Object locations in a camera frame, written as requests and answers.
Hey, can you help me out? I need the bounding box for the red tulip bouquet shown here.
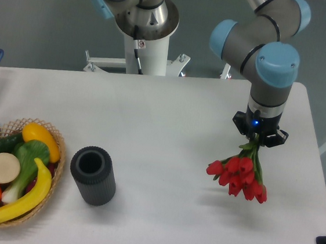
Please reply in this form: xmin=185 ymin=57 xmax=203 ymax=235
xmin=206 ymin=136 xmax=267 ymax=203

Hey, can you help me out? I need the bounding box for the beige round bread slice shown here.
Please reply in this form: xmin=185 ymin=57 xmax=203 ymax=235
xmin=0 ymin=152 xmax=21 ymax=184

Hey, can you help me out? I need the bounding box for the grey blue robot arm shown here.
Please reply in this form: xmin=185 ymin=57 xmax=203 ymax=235
xmin=91 ymin=0 xmax=311 ymax=147

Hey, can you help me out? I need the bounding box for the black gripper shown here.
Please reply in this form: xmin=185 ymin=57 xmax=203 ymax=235
xmin=233 ymin=107 xmax=289 ymax=148

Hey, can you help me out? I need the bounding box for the dark grey ribbed vase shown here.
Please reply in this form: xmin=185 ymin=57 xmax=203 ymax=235
xmin=70 ymin=146 xmax=117 ymax=206

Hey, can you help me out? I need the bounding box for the woven wicker basket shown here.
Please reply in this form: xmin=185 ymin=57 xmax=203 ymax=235
xmin=0 ymin=114 xmax=71 ymax=235

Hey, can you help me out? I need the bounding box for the yellow banana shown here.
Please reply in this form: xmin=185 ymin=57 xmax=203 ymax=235
xmin=0 ymin=158 xmax=52 ymax=223

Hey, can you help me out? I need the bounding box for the white table clamp bracket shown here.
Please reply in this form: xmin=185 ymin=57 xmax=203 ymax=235
xmin=84 ymin=49 xmax=191 ymax=77

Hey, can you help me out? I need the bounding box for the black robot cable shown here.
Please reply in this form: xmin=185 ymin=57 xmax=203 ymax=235
xmin=129 ymin=24 xmax=148 ymax=75

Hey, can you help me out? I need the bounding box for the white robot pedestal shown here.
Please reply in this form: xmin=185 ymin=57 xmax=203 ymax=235
xmin=124 ymin=34 xmax=169 ymax=76

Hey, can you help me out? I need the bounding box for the green bok choy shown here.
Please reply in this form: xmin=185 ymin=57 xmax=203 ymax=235
xmin=1 ymin=140 xmax=50 ymax=205

